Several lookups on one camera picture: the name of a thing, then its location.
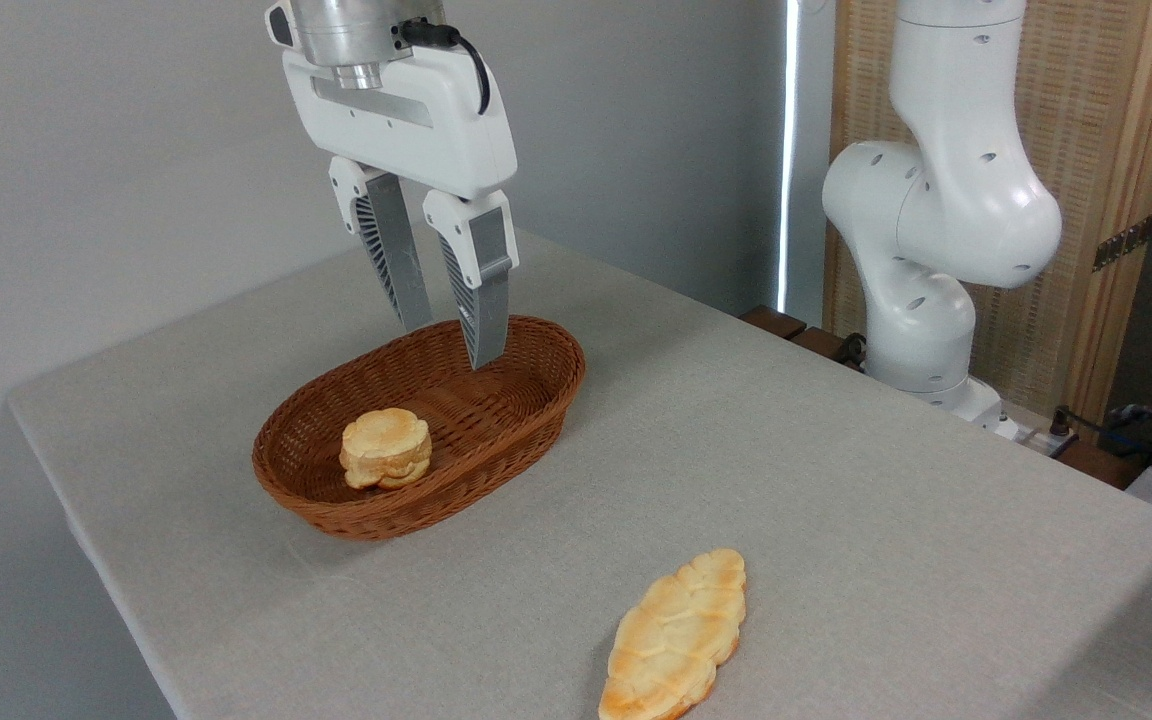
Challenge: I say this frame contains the metal door hinge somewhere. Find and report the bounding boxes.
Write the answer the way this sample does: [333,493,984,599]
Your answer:
[1093,213,1152,273]

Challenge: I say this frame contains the wooden rattan screen panel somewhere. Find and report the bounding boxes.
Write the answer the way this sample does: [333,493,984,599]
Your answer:
[824,0,1152,426]

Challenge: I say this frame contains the vertical white light strip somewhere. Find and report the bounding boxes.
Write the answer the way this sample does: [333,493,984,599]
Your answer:
[776,0,800,314]

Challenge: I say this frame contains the brown wicker oval basket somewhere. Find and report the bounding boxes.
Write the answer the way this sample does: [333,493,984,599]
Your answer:
[252,315,587,542]

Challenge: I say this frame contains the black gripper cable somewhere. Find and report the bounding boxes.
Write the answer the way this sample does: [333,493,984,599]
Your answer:
[398,20,492,116]

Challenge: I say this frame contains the round flower-shaped bread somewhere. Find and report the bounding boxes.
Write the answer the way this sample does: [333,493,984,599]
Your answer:
[339,407,434,491]

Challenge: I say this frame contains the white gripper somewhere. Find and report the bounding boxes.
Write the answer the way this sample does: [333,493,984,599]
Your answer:
[266,0,520,371]

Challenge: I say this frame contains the black power cable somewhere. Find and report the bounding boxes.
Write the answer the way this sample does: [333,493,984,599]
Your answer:
[1049,405,1152,463]

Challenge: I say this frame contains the silver metal wrist flange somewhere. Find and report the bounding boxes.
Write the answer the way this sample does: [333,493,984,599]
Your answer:
[290,0,447,91]

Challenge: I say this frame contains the long braided bread loaf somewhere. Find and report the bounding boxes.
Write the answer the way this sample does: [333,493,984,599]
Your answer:
[598,548,748,720]

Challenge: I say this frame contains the grey tablecloth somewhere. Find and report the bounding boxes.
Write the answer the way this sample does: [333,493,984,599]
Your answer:
[8,210,1152,720]

